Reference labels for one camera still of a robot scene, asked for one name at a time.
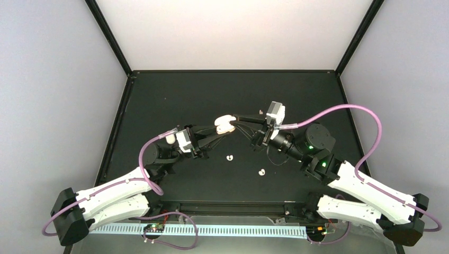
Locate white square charging case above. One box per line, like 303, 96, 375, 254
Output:
214, 115, 237, 134

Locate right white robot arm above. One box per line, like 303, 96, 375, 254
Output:
230, 114, 429, 247

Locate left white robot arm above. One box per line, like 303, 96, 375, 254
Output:
42, 123, 235, 247

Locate white oval closed case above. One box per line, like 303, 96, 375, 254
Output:
165, 134, 176, 144

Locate left circuit board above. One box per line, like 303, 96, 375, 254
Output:
143, 223, 165, 234

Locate circuit board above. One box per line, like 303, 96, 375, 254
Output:
306, 226, 335, 235
143, 223, 165, 234

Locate right circuit board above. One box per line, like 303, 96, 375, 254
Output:
306, 226, 335, 235

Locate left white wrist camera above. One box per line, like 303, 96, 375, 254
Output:
175, 129, 193, 153

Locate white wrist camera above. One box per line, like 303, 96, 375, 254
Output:
175, 129, 193, 153
266, 101, 285, 128

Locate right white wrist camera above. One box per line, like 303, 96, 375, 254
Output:
266, 101, 285, 128

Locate black front rail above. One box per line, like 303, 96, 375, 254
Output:
148, 200, 317, 216

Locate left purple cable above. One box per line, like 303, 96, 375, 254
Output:
42, 130, 178, 236

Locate purple looped cable front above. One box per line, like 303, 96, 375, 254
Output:
137, 211, 200, 250

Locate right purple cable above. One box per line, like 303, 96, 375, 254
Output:
279, 104, 443, 233

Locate white slotted cable duct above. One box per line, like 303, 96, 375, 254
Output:
92, 223, 307, 239

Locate black left frame post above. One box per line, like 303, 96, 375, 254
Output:
85, 0, 132, 76

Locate black frame post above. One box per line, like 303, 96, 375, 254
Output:
335, 0, 384, 77
85, 0, 132, 76

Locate black right frame post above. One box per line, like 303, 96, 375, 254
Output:
335, 0, 384, 77

